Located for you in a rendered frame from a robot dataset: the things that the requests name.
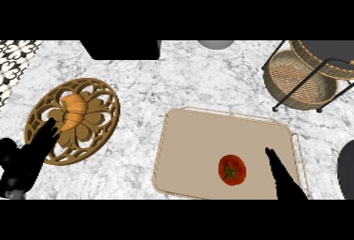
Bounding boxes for wicker tiered basket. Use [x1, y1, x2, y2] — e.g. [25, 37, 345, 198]
[259, 40, 354, 113]

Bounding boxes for grey round object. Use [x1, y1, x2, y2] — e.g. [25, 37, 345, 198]
[197, 40, 234, 51]

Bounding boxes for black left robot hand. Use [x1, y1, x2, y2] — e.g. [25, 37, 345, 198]
[0, 117, 62, 199]

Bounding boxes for black appliance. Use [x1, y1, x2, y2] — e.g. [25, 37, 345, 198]
[78, 40, 163, 61]

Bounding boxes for golden croissant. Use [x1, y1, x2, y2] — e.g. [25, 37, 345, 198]
[57, 93, 90, 133]

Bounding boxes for beige rectangular tray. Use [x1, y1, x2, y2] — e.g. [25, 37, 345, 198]
[152, 106, 312, 201]

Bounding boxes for dark grey rounded object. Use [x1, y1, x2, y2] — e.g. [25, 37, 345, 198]
[336, 139, 354, 201]

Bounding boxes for brown carved wooden trivet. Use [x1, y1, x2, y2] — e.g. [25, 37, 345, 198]
[23, 77, 122, 166]

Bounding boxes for red tomato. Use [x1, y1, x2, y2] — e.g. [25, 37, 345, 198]
[217, 154, 248, 187]

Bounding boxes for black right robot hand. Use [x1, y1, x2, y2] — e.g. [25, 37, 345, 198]
[264, 147, 309, 201]

